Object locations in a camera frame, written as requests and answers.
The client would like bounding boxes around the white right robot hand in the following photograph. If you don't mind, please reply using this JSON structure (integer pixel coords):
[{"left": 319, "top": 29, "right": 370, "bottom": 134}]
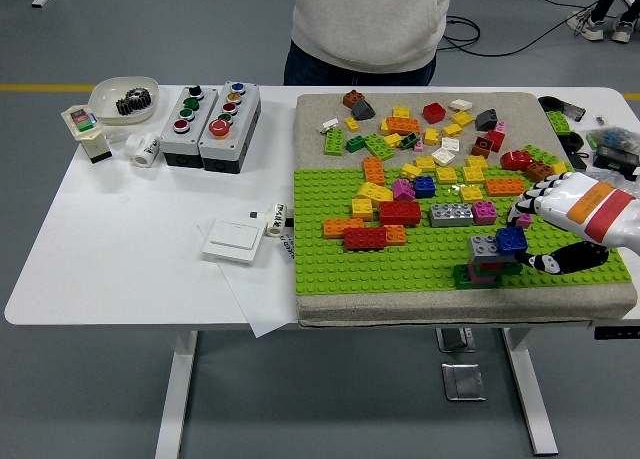
[{"left": 506, "top": 170, "right": 640, "bottom": 276}]

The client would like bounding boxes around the red rounded toy brick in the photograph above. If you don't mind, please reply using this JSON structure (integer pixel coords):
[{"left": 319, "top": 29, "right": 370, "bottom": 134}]
[{"left": 500, "top": 149, "right": 534, "bottom": 172}]

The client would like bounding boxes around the orange long flat brick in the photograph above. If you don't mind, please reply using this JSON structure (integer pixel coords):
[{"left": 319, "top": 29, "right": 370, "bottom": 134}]
[{"left": 484, "top": 177, "right": 527, "bottom": 197}]

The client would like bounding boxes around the grey long toy brick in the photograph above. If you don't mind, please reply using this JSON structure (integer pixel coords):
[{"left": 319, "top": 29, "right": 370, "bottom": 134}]
[{"left": 467, "top": 234, "right": 524, "bottom": 266}]

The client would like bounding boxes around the pink long toy brick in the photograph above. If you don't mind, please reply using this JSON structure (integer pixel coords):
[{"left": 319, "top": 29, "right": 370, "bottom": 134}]
[{"left": 467, "top": 263, "right": 504, "bottom": 285}]

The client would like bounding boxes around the silver long toy brick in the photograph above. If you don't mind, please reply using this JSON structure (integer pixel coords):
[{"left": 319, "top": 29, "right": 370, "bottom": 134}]
[{"left": 428, "top": 202, "right": 475, "bottom": 229}]

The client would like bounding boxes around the magenta toy brick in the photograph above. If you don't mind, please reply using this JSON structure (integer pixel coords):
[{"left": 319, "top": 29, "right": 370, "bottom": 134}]
[{"left": 391, "top": 178, "right": 417, "bottom": 202}]

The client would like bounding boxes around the red long toy brick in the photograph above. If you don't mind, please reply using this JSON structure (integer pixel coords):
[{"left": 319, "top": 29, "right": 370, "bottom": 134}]
[
  {"left": 343, "top": 226, "right": 389, "bottom": 251},
  {"left": 378, "top": 200, "right": 422, "bottom": 227}
]

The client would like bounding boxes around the orange long toy brick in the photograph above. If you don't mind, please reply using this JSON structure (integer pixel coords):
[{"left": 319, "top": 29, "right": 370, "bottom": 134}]
[
  {"left": 323, "top": 217, "right": 366, "bottom": 239},
  {"left": 385, "top": 116, "right": 422, "bottom": 135}
]

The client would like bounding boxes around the large yellow sloped brick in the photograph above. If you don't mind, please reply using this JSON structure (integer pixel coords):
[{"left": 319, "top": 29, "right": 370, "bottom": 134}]
[{"left": 355, "top": 181, "right": 395, "bottom": 208}]

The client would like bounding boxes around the yellow square toy brick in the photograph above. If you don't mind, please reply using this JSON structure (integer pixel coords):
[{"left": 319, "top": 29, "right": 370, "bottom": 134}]
[{"left": 351, "top": 197, "right": 375, "bottom": 222}]

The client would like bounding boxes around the lime green toy brick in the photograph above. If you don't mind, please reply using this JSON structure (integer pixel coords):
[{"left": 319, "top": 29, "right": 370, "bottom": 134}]
[{"left": 323, "top": 127, "right": 346, "bottom": 157}]

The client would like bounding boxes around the crumpled clear plastic bag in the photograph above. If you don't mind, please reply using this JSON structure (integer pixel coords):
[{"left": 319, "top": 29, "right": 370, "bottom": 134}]
[{"left": 592, "top": 171, "right": 640, "bottom": 200}]

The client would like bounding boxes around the black box green connector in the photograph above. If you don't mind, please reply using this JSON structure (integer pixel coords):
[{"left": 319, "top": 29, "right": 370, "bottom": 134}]
[{"left": 594, "top": 146, "right": 640, "bottom": 176}]

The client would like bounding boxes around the clear bag with parts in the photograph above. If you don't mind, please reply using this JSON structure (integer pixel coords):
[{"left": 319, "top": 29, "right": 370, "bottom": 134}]
[{"left": 585, "top": 125, "right": 640, "bottom": 153}]

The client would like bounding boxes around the black rectangular device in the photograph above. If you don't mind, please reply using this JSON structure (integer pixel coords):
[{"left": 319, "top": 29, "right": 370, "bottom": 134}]
[{"left": 559, "top": 102, "right": 587, "bottom": 123}]

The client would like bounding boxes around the black table control panel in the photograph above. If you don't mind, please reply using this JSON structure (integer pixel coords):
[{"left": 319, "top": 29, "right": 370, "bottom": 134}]
[{"left": 593, "top": 326, "right": 640, "bottom": 340}]

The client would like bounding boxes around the person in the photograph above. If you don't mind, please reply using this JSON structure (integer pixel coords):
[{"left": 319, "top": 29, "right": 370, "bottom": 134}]
[
  {"left": 567, "top": 0, "right": 640, "bottom": 44},
  {"left": 283, "top": 0, "right": 456, "bottom": 87}
]

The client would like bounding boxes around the white table leg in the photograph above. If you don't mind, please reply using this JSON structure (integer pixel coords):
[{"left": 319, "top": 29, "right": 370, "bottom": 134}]
[
  {"left": 501, "top": 327, "right": 560, "bottom": 456},
  {"left": 153, "top": 330, "right": 200, "bottom": 459}
]

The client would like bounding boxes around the metal floor plate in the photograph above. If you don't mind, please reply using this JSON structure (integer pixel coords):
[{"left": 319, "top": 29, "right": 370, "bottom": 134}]
[{"left": 440, "top": 362, "right": 487, "bottom": 403}]

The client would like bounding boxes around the green studded baseplate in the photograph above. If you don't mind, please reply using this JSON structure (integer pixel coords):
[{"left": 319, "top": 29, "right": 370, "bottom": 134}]
[{"left": 293, "top": 162, "right": 633, "bottom": 297}]

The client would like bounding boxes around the white labelled cylinder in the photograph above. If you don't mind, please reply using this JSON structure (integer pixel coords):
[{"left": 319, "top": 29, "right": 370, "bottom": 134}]
[{"left": 264, "top": 202, "right": 291, "bottom": 239}]

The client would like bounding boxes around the white paper sheet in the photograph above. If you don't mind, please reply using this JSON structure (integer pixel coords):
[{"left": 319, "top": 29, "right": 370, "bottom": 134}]
[{"left": 196, "top": 217, "right": 301, "bottom": 339}]

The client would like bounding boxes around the grey emergency-stop control box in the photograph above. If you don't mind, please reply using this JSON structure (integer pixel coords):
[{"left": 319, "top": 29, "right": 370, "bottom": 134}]
[{"left": 198, "top": 81, "right": 262, "bottom": 174}]

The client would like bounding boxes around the grey four-button control box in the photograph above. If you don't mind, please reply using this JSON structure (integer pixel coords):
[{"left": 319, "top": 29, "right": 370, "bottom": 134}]
[{"left": 158, "top": 85, "right": 221, "bottom": 169}]

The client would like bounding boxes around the white pipe fitting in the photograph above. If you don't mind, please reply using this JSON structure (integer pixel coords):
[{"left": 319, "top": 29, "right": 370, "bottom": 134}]
[{"left": 124, "top": 132, "right": 162, "bottom": 169}]

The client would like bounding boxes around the white plastic bowl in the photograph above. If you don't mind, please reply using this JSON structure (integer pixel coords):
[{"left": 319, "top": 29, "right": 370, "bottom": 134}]
[{"left": 88, "top": 75, "right": 161, "bottom": 126}]

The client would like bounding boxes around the black floor cable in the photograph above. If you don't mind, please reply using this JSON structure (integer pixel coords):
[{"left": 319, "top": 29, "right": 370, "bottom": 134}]
[{"left": 439, "top": 1, "right": 601, "bottom": 58}]

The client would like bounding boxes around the white wall switch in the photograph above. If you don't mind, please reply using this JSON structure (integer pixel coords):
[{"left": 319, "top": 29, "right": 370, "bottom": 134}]
[{"left": 201, "top": 218, "right": 265, "bottom": 265}]

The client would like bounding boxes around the white switch module green red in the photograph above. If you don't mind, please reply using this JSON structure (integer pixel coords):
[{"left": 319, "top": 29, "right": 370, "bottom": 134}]
[{"left": 60, "top": 103, "right": 113, "bottom": 165}]

